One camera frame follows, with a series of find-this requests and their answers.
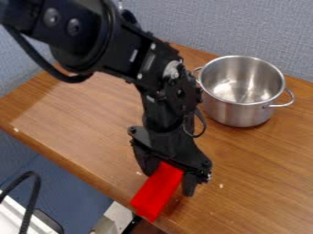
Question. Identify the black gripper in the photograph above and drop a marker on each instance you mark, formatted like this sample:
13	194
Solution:
174	148

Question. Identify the red rectangular block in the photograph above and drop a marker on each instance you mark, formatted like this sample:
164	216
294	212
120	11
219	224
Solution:
154	194

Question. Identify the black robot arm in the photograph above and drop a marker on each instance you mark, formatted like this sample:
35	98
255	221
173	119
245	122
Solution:
78	37

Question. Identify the stainless steel pot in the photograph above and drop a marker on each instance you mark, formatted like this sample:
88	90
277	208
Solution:
243	88

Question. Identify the white equipment under table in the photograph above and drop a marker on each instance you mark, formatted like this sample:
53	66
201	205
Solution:
25	219

